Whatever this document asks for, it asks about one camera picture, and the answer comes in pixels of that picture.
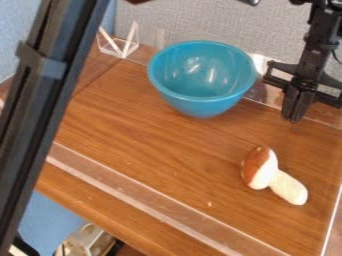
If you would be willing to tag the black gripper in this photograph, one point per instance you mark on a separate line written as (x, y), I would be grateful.
(306, 85)

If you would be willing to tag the brown white plush mushroom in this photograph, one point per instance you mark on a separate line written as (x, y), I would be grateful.
(261, 174)

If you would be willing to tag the dark robot arm link foreground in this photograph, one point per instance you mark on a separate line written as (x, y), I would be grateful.
(51, 59)

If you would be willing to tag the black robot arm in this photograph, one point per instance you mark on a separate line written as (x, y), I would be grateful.
(323, 36)

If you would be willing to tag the blue bowl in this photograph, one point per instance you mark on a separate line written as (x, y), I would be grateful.
(202, 76)

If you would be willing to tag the clear acrylic back barrier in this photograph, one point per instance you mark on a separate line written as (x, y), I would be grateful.
(262, 93)

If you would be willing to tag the clear acrylic barrier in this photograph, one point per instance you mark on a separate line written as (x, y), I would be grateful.
(262, 93)
(194, 223)

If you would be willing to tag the clear acrylic front barrier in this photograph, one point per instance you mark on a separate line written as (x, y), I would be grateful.
(194, 223)

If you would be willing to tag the grey metal box under table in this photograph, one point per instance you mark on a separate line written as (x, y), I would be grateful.
(88, 241)

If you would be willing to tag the clear acrylic corner bracket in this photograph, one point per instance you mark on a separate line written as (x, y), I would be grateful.
(115, 46)

